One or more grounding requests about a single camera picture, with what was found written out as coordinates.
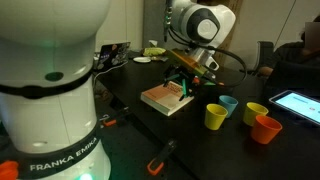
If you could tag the tan Intelligent Robotic Systems book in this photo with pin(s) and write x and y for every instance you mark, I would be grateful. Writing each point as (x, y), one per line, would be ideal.
(160, 98)

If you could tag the tablet with lit screen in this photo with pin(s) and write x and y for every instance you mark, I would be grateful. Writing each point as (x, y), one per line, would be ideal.
(296, 106)

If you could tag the black clamp with orange tip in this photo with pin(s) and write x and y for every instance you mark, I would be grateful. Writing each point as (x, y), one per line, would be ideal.
(111, 120)
(163, 157)

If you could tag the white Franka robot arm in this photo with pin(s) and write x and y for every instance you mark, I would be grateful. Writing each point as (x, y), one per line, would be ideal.
(50, 110)

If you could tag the orange round object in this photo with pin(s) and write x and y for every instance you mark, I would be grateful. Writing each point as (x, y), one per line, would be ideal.
(8, 170)

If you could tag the small red ball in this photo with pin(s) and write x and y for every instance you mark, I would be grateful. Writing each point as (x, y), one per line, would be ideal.
(196, 80)

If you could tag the black office chair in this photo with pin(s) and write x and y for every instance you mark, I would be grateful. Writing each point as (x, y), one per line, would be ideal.
(265, 55)

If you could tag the orange plastic cup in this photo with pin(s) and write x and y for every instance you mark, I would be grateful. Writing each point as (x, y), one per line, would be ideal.
(265, 130)

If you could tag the small white plate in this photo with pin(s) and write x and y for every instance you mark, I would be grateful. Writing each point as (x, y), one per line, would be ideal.
(142, 59)

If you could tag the laptop with stickers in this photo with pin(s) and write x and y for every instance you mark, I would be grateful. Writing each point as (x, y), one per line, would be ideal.
(113, 55)

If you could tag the seated person in dark clothes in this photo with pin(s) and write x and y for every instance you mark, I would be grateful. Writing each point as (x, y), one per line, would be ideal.
(293, 63)

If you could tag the brown wooden board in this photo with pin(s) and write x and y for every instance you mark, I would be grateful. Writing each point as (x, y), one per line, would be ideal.
(233, 40)

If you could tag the blue plastic cup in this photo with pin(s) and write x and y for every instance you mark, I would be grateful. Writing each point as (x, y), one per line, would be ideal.
(229, 104)

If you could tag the yellow green cloth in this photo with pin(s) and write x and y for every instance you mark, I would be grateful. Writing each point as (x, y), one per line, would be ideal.
(154, 51)

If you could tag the green fruit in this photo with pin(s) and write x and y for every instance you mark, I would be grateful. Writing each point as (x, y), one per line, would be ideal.
(209, 83)

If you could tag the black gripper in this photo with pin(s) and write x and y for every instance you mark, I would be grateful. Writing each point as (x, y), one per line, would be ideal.
(181, 72)

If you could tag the yellow plastic cup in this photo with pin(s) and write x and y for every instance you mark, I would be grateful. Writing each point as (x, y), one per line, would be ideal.
(215, 117)
(254, 114)

